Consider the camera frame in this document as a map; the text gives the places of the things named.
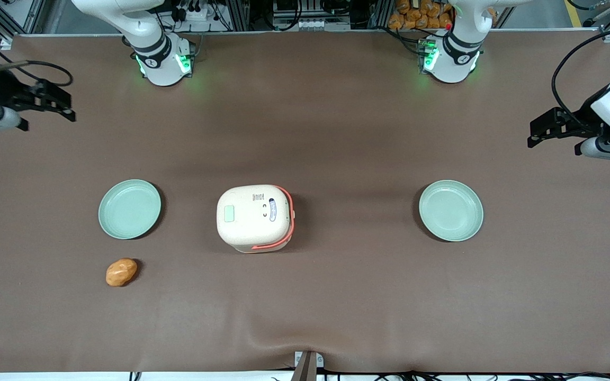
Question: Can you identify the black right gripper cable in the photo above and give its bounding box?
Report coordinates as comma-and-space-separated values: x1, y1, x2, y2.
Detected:
0, 60, 74, 87

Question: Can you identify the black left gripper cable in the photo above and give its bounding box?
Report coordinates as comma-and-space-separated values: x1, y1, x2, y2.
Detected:
551, 20, 610, 118

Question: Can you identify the pale green plate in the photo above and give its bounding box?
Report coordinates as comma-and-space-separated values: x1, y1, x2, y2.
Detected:
98, 179, 162, 240
418, 180, 484, 242

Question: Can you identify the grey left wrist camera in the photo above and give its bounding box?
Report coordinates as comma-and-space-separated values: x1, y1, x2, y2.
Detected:
575, 136, 610, 164

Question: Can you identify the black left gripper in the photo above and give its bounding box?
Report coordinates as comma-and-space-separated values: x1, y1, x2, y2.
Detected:
527, 87, 610, 151

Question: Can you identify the brown table mat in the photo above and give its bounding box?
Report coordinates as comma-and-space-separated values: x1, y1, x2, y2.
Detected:
0, 31, 610, 374

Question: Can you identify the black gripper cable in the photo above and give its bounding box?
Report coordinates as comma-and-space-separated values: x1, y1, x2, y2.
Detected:
551, 20, 610, 118
0, 60, 74, 87

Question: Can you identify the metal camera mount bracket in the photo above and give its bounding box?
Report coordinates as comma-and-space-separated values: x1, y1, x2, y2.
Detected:
290, 351, 325, 381

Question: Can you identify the long white power strip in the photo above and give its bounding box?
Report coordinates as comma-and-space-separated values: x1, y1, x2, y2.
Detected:
273, 17, 352, 32

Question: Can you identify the orange-brown bread roll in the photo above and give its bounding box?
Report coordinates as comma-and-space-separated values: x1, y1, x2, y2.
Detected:
105, 258, 138, 288

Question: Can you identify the white power strip with plugs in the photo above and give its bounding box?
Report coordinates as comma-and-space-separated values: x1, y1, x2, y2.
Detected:
174, 0, 218, 23

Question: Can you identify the bag of orange bread rolls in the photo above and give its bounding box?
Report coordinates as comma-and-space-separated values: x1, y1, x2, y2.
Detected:
388, 0, 454, 31

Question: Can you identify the cream rice cooker orange handle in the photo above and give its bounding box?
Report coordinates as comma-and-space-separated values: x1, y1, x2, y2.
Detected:
216, 184, 295, 254

